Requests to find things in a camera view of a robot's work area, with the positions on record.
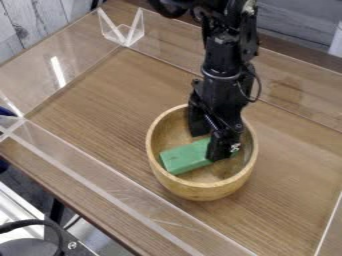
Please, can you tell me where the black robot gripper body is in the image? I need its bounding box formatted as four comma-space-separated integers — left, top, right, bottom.
188, 66, 255, 133

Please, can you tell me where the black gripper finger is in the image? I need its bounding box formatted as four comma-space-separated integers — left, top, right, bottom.
205, 129, 240, 162
188, 101, 211, 137

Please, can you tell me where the green rectangular block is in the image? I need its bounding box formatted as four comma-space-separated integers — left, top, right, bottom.
158, 137, 213, 175

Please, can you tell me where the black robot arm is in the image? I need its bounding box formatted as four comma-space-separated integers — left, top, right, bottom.
146, 0, 261, 162

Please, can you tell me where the light wooden bowl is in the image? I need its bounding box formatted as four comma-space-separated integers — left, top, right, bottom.
145, 104, 259, 201

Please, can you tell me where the white object at right edge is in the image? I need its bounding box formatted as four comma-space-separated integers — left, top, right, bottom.
328, 21, 342, 58

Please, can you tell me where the black table leg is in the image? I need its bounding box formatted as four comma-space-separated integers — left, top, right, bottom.
49, 199, 65, 224

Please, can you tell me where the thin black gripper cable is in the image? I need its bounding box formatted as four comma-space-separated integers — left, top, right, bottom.
236, 64, 263, 104

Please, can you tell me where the clear acrylic corner bracket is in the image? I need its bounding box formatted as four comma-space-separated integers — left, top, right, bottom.
96, 8, 144, 48

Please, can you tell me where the clear acrylic tray wall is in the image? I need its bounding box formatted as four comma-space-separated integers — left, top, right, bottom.
0, 2, 342, 256

